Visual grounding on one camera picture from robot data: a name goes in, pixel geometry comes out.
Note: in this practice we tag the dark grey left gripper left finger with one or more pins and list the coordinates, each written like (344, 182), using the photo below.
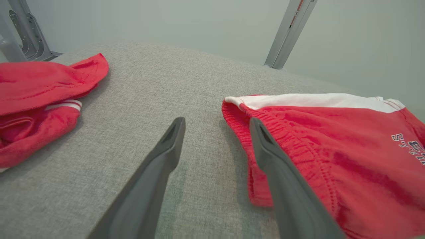
(146, 189)

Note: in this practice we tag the red shorts with white stripe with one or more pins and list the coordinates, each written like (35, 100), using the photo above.
(358, 149)

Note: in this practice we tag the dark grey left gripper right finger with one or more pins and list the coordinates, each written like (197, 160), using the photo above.
(292, 196)

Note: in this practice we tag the grey metal frame bracket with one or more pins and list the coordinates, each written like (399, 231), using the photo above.
(26, 36)

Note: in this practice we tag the red and white jersey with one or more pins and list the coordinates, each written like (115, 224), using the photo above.
(36, 86)

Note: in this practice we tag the aluminium frame post, orange clip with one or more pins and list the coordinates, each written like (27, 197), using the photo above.
(289, 33)

